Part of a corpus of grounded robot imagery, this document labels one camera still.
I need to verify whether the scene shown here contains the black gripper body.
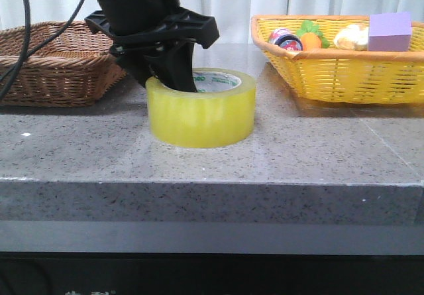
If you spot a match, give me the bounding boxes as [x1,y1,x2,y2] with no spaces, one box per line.
[85,0,219,56]

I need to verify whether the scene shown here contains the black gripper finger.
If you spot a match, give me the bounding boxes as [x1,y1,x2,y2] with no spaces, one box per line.
[116,53,156,88]
[145,41,197,92]

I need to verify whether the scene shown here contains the yellow packing tape roll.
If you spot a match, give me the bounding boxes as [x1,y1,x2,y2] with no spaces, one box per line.
[146,68,256,148]

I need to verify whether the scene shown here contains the brown wicker basket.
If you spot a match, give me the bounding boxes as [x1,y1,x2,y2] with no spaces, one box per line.
[1,21,126,107]

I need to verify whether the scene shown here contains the small round jar dark lid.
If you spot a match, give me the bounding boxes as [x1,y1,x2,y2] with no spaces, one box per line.
[268,28,303,51]

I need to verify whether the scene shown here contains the orange toy carrot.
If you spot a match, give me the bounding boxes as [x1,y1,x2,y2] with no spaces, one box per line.
[295,20,330,50]

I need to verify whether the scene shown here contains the yellow wicker basket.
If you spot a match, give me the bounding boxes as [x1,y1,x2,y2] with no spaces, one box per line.
[251,15,423,104]

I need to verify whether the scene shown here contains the cream toy bread roll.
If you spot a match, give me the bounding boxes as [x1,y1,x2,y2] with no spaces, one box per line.
[333,24,369,51]

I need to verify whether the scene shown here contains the purple foam block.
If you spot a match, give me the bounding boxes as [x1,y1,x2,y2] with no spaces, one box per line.
[368,12,412,52]

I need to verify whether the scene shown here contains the thin black cable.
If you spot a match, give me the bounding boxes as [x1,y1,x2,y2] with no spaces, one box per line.
[0,0,91,84]

